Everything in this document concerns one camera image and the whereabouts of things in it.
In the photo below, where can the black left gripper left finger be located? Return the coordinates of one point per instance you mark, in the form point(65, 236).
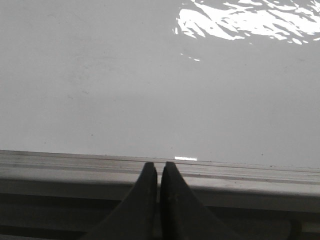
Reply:
point(133, 218)

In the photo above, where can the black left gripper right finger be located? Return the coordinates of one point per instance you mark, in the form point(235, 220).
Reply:
point(183, 216)

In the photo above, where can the white whiteboard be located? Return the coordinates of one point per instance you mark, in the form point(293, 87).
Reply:
point(233, 81)

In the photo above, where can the aluminium whiteboard frame tray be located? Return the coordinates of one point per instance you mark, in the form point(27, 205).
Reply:
point(246, 186)

